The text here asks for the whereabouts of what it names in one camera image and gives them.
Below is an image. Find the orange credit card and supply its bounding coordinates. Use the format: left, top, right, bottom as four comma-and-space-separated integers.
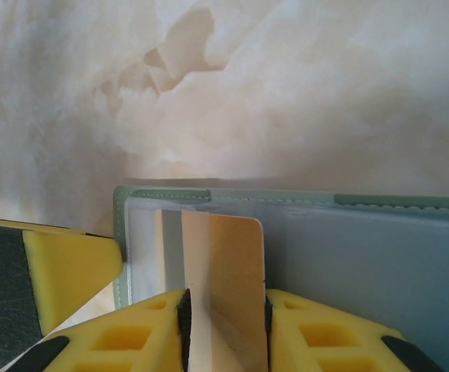
180, 211, 267, 372

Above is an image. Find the green card holder wallet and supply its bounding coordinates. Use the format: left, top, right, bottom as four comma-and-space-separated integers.
111, 184, 449, 372

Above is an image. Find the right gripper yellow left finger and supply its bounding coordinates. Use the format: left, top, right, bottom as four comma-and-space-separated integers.
0, 288, 192, 372

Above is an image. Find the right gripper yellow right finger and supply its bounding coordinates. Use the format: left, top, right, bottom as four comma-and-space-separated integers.
264, 288, 448, 372

